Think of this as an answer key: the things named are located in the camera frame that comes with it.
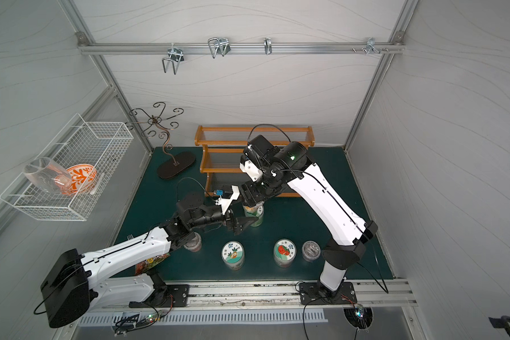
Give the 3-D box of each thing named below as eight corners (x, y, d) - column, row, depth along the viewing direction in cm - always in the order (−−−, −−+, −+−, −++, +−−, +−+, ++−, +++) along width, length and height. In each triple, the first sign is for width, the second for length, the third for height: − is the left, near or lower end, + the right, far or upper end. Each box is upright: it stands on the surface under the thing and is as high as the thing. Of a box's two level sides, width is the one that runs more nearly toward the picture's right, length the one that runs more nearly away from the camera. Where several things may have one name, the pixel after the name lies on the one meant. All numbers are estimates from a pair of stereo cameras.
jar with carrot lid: (223, 270, 80) (219, 264, 74) (225, 248, 86) (222, 240, 79) (243, 270, 80) (242, 264, 74) (245, 248, 86) (243, 240, 79)
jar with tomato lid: (274, 268, 81) (275, 261, 75) (273, 245, 87) (274, 238, 80) (295, 268, 81) (297, 261, 75) (292, 246, 87) (295, 238, 80)
